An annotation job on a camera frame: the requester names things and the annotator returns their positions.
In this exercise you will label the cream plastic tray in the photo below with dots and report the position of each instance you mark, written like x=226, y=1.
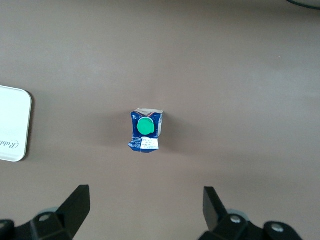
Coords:
x=13, y=125

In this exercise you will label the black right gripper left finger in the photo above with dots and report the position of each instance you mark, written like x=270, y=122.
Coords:
x=70, y=215

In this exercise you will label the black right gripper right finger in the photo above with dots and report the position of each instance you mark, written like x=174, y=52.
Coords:
x=217, y=220

